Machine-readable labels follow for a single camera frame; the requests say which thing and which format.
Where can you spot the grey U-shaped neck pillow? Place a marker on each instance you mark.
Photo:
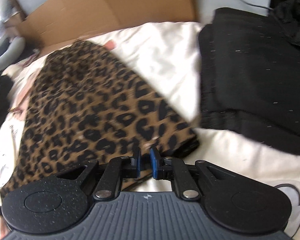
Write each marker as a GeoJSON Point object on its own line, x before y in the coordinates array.
{"type": "Point", "coordinates": [10, 51]}

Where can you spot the black bag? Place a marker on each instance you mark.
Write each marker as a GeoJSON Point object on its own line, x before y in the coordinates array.
{"type": "Point", "coordinates": [250, 79]}

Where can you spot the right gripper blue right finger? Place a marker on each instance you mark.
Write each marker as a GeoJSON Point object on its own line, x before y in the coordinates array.
{"type": "Point", "coordinates": [155, 162]}

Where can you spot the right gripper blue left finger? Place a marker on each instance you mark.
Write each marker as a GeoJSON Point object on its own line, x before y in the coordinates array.
{"type": "Point", "coordinates": [136, 162]}

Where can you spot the leopard print skirt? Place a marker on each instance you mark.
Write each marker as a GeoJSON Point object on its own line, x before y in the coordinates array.
{"type": "Point", "coordinates": [86, 104]}

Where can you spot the brown cardboard sheet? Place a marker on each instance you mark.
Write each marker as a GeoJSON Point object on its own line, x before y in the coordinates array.
{"type": "Point", "coordinates": [59, 22]}

